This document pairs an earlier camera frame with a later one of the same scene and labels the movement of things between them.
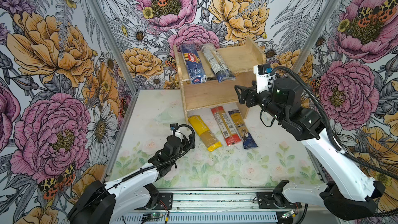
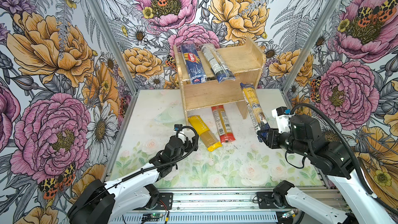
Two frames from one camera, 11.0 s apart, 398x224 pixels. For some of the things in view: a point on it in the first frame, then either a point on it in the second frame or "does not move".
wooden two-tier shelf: (241, 60) does not move
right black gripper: (246, 91) → (268, 142)
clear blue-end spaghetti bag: (220, 69) does not move
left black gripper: (185, 142) does not move
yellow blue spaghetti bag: (248, 140) → (254, 106)
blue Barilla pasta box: (194, 64) does not move
